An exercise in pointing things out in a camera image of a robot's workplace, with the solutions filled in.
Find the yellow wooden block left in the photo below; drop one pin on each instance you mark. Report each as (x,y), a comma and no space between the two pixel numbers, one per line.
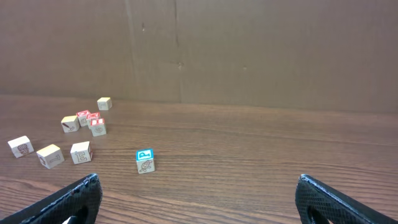
(70,124)

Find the plain wooden picture block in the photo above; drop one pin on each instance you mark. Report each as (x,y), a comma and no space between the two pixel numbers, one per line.
(21,146)

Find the yellow wooden block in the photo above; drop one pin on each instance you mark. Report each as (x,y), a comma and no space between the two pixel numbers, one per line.
(104,103)
(70,124)

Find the blue-topped wooden letter block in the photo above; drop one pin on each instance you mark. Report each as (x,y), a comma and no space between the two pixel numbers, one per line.
(145,161)

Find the red block letter C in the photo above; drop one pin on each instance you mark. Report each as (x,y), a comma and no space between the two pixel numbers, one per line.
(82,115)

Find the far yellow wooden block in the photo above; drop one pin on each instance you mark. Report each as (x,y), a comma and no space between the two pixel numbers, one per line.
(104,103)

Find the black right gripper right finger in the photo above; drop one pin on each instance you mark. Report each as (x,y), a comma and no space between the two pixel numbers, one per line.
(317,202)

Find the yellow-topped wooden block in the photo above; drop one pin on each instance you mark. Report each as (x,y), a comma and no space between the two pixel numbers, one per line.
(50,156)

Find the red block letter M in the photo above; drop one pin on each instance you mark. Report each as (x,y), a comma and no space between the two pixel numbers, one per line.
(92,116)

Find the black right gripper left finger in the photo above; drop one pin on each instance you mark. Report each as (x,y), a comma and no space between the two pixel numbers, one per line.
(78,202)

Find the red block letter I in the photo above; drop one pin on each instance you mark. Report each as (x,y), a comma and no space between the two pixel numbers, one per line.
(98,127)

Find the wooden block letter E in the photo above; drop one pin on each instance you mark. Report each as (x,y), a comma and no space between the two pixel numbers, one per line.
(81,152)

